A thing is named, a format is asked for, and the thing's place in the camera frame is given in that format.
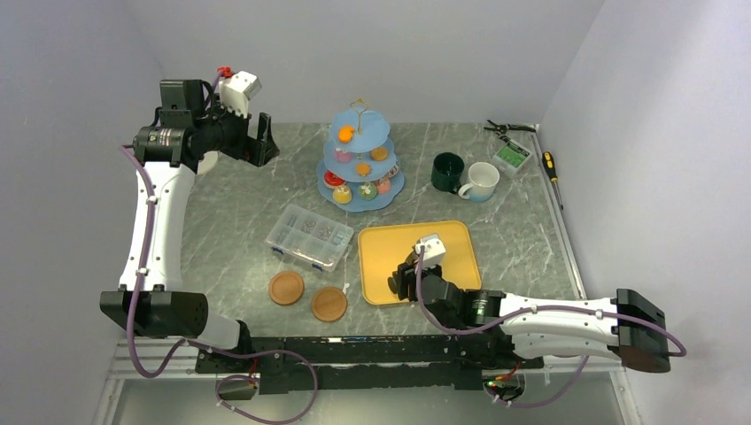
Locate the yellow cupcake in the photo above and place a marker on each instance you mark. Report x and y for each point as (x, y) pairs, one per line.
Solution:
(342, 194)

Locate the brown round coaster left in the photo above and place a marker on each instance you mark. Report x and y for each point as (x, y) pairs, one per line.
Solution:
(286, 288)

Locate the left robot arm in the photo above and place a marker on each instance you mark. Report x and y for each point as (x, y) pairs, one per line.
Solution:
(149, 300)

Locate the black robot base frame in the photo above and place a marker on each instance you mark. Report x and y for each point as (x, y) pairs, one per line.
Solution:
(305, 376)

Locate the purple cupcake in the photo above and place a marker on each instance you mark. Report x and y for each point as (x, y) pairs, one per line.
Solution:
(342, 156)

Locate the black pliers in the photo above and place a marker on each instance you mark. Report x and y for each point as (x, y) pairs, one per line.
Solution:
(504, 128)

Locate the red donut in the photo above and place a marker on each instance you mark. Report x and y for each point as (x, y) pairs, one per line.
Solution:
(332, 181)

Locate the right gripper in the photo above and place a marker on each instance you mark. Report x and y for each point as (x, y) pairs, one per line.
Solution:
(406, 277)

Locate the blue three-tier cake stand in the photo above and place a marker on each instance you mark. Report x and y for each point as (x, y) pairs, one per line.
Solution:
(373, 130)

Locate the aluminium rail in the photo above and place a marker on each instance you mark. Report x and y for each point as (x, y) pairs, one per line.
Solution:
(147, 358)

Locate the brown round coaster right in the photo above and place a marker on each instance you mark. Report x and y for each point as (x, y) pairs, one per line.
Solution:
(329, 304)

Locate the round orange biscuit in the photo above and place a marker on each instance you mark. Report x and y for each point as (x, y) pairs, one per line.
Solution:
(379, 154)

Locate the white tape roll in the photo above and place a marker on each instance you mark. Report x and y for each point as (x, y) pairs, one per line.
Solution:
(208, 162)

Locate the flower shaped orange cookie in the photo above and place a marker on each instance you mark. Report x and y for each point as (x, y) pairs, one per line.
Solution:
(363, 169)

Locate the yellow black screwdriver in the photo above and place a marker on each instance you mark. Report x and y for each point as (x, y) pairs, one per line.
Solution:
(548, 163)

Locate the green label plastic box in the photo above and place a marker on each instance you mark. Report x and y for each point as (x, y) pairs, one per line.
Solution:
(511, 157)

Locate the white chocolate drizzle donut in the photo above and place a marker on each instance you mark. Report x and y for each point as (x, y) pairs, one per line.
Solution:
(392, 172)

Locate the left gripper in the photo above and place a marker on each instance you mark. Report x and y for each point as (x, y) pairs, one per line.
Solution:
(257, 151)

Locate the white mug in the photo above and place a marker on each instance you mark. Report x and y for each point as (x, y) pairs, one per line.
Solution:
(482, 179)

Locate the yellow serving tray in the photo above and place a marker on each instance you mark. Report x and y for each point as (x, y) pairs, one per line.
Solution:
(382, 249)

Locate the clear plastic screw box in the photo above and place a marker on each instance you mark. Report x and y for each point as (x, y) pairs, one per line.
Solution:
(318, 241)

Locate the green cupcake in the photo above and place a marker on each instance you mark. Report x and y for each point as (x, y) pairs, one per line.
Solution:
(367, 191)

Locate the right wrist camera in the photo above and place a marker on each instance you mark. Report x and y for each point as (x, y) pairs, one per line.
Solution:
(431, 250)

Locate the brown round coaster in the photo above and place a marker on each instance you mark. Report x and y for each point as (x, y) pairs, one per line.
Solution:
(329, 304)
(286, 288)

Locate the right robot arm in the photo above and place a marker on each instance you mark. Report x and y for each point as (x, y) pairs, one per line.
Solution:
(626, 327)

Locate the dark green mug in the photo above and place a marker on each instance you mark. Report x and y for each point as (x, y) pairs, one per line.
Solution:
(446, 172)

